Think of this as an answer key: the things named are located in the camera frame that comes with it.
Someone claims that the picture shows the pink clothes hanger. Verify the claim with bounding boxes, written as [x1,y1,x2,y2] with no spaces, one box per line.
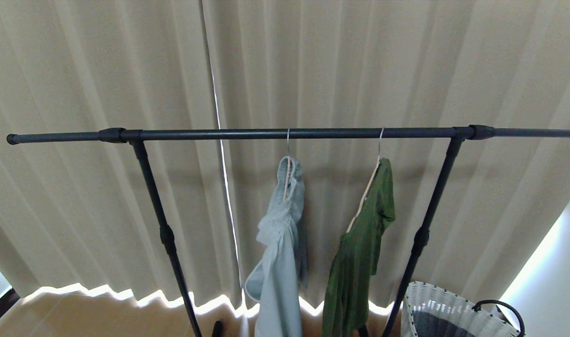
[283,128,293,203]
[346,127,386,233]

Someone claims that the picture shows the green garment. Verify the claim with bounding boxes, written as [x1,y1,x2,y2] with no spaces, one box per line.
[321,158,396,337]

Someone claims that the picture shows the pale grey shorts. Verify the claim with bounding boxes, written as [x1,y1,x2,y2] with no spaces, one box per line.
[244,156,309,337]

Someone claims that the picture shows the beige curtain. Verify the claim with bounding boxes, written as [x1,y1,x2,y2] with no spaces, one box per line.
[0,0,570,316]

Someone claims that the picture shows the black clothes rack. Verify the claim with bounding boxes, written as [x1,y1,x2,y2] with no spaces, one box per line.
[7,125,570,337]

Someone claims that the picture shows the white laundry basket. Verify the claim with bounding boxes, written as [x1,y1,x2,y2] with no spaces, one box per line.
[401,281,526,337]

